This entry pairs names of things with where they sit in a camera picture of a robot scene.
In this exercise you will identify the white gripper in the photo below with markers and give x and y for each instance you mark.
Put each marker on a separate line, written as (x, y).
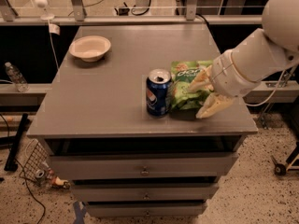
(226, 76)

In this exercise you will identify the green rice chip bag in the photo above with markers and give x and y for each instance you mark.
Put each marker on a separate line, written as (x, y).
(183, 73)

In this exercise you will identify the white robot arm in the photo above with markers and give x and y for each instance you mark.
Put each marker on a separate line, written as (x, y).
(272, 48)

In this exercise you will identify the blue pepsi can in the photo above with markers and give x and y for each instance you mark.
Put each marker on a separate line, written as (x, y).
(158, 87)

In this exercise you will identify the small caster wheel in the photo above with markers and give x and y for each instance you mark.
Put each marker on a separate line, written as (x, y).
(280, 169)

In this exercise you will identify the grey drawer cabinet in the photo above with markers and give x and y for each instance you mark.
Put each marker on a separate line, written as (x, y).
(120, 160)

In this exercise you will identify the white paper bowl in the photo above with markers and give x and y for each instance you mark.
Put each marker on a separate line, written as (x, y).
(90, 48)

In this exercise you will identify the white round lamp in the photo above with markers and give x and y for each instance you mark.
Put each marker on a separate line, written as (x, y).
(43, 4)

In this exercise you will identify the clear plastic water bottle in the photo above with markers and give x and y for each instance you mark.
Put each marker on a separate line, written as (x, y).
(16, 77)

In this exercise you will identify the black stand leg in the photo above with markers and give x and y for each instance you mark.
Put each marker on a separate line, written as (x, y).
(11, 165)

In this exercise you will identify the wire basket on floor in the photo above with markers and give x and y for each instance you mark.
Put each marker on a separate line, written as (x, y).
(37, 160)

